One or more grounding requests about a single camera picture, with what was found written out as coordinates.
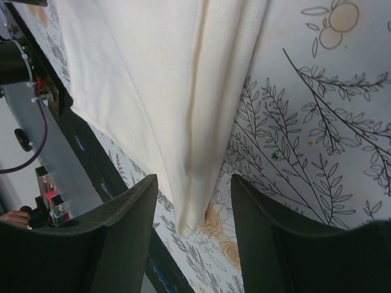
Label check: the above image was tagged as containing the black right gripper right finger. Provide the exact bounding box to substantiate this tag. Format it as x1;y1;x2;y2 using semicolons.
231;175;390;292

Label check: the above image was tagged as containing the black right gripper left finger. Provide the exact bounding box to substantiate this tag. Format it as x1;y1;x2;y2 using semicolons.
1;175;158;292

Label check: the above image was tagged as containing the white cloth napkin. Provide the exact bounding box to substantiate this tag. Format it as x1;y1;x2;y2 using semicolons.
56;1;267;237

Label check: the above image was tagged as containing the person's hand in background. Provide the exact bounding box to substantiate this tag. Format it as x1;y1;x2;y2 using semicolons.
0;211;31;228

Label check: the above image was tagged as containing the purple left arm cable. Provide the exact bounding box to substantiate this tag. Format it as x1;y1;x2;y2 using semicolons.
0;100;49;175

